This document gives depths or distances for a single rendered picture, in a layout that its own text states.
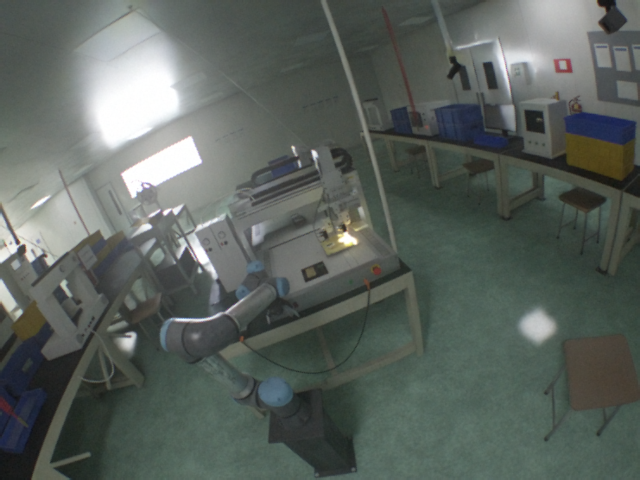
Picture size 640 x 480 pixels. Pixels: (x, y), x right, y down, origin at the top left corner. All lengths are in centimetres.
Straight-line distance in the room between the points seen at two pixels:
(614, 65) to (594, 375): 356
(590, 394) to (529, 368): 69
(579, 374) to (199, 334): 149
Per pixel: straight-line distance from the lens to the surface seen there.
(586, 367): 151
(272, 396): 108
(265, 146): 860
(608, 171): 271
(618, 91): 430
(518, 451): 176
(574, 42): 453
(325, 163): 153
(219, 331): 82
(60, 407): 242
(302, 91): 875
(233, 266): 184
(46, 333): 358
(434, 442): 174
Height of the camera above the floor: 164
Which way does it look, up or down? 26 degrees down
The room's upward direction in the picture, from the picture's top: 20 degrees counter-clockwise
